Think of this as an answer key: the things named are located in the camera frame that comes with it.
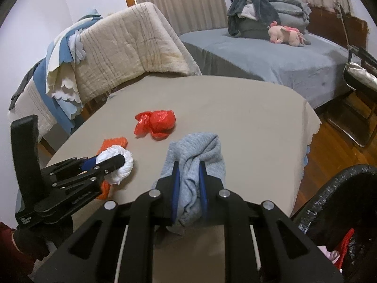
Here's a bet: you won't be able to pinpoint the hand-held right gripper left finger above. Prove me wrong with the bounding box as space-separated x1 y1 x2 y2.
33 161 181 283

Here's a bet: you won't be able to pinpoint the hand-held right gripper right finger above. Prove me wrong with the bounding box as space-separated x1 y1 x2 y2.
198 162 344 283

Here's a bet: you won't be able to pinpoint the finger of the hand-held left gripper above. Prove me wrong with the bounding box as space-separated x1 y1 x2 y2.
43 157 98 181
54 154 126 190

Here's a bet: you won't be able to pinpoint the light blue knit cloth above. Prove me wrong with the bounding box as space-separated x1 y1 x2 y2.
152 133 227 236

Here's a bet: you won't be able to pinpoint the black trash bag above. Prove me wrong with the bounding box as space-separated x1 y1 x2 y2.
291 165 377 283

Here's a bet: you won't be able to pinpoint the pale pink cloth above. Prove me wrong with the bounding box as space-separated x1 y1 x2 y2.
320 246 344 273

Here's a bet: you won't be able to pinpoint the red plastic sheet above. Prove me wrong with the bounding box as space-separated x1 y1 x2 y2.
336 228 355 267

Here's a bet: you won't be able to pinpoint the person's left forearm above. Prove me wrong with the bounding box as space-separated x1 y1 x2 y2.
0 221 39 278

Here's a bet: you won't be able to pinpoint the person's left hand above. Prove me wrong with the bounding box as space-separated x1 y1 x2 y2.
13 218 74 261

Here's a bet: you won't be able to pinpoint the orange cloth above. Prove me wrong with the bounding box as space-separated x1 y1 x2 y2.
96 136 129 200

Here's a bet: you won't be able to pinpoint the red plastic bag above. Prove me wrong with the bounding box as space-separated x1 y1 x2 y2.
134 110 176 140

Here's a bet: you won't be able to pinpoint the white quilted cloth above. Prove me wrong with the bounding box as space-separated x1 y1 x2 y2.
9 84 59 137

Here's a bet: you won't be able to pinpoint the dark grey cloth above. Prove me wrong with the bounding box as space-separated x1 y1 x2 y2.
9 59 45 111

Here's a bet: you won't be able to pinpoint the blue white scalloped blanket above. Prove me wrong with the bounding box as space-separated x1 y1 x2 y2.
34 9 103 134

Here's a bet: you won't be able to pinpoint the beige quilt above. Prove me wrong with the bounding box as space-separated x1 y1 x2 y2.
75 2 202 104

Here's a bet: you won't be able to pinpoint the grey bed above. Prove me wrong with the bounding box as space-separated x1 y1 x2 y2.
180 28 363 109

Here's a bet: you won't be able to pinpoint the black metal chair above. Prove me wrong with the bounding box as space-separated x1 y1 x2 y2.
325 0 377 148

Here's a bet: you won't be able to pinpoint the olive green pillow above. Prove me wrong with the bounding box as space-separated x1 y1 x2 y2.
238 18 276 39

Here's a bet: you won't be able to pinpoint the pink plush toy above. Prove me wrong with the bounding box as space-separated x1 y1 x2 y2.
268 21 311 47

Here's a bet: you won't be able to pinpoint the dark grey fleece robe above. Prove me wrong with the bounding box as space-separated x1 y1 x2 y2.
227 0 282 37

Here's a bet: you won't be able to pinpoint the white chair cushion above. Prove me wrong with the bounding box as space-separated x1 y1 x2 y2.
348 63 377 92

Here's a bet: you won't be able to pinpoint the grey folded blankets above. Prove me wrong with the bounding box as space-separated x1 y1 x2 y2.
266 0 312 33

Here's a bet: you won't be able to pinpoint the wooden headboard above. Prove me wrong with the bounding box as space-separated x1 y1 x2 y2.
306 4 369 54

